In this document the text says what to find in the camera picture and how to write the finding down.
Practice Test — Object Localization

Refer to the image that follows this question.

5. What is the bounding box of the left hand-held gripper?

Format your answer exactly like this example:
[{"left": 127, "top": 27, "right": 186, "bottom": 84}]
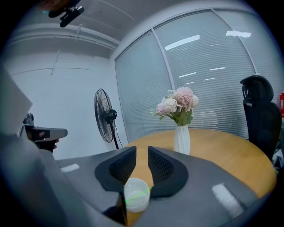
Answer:
[{"left": 0, "top": 66, "right": 68, "bottom": 154}]

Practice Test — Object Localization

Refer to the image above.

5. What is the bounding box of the person's head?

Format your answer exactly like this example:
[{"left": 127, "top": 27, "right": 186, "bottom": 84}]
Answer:
[{"left": 37, "top": 0, "right": 78, "bottom": 12}]

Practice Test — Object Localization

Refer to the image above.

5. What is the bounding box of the black head camera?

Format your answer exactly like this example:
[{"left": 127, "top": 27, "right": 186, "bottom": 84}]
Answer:
[{"left": 48, "top": 5, "right": 85, "bottom": 28}]

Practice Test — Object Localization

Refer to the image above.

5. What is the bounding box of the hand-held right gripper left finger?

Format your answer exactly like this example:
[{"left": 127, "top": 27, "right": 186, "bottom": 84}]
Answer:
[{"left": 55, "top": 145, "right": 137, "bottom": 227}]

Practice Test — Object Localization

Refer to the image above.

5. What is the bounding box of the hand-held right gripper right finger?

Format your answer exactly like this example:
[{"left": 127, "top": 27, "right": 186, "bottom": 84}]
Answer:
[{"left": 147, "top": 145, "right": 273, "bottom": 227}]

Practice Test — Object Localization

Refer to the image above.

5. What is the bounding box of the white ribbed vase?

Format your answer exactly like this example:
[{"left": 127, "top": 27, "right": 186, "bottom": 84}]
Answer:
[{"left": 174, "top": 124, "right": 191, "bottom": 156}]

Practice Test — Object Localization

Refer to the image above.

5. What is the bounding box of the pink white flower bouquet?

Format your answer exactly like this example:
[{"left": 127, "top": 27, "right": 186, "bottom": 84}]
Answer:
[{"left": 150, "top": 86, "right": 199, "bottom": 127}]

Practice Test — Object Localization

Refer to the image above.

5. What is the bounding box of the black standing fan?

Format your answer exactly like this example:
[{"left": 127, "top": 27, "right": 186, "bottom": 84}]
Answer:
[{"left": 94, "top": 88, "right": 124, "bottom": 150}]

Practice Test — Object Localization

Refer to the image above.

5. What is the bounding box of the black office chair with headrest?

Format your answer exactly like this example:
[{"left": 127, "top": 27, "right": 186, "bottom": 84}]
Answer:
[{"left": 240, "top": 74, "right": 283, "bottom": 164}]

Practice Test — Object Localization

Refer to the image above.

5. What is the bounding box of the white mug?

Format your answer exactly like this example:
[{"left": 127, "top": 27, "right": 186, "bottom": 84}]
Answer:
[{"left": 123, "top": 177, "right": 151, "bottom": 213}]

